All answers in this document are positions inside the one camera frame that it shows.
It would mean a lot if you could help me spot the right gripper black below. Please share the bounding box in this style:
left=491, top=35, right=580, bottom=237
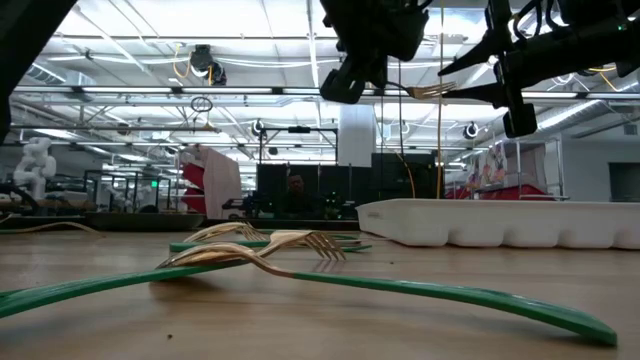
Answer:
left=438, top=0, right=592, bottom=109

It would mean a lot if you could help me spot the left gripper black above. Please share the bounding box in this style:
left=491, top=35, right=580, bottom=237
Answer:
left=322, top=0, right=431, bottom=88

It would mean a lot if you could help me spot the gold fork green handle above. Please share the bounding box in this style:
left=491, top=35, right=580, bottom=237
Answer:
left=387, top=80, right=459, bottom=101
left=0, top=221, right=104, bottom=237
left=0, top=229, right=347, bottom=320
left=242, top=224, right=374, bottom=253

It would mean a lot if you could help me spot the white square pillar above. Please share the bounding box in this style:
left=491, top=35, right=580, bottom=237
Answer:
left=338, top=104, right=377, bottom=169

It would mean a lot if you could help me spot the black cabinet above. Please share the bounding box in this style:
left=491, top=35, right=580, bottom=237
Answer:
left=370, top=152, right=447, bottom=200

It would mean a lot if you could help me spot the person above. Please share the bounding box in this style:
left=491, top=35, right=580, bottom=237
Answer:
left=284, top=173, right=315, bottom=219

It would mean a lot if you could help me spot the white cutlery tray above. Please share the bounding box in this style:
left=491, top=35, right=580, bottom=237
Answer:
left=355, top=198, right=640, bottom=251

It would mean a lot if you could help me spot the black partition panel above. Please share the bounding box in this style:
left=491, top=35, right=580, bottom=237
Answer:
left=255, top=163, right=372, bottom=221

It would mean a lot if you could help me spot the white hanging cloth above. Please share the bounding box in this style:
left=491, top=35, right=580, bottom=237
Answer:
left=198, top=145, right=243, bottom=221

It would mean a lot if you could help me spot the white humanoid robot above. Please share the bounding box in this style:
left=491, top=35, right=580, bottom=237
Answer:
left=12, top=137, right=59, bottom=201

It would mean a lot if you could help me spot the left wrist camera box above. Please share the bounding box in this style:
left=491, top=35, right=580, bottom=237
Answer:
left=318, top=68, right=367, bottom=106

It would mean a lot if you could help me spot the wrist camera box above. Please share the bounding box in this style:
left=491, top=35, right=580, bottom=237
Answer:
left=318, top=68, right=367, bottom=106
left=502, top=102, right=539, bottom=140

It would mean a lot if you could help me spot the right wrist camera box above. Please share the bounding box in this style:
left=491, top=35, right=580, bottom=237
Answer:
left=502, top=102, right=539, bottom=140

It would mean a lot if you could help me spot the black hanging cable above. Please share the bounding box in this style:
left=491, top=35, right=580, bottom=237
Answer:
left=396, top=59, right=404, bottom=157

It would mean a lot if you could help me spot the black metal frame rig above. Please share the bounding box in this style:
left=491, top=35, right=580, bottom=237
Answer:
left=257, top=126, right=339, bottom=166

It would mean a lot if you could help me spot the dark wall screen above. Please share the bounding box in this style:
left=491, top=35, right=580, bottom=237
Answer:
left=608, top=162, right=640, bottom=204

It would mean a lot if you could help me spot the gold knife green handle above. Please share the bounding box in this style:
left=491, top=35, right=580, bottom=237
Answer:
left=168, top=239, right=274, bottom=254

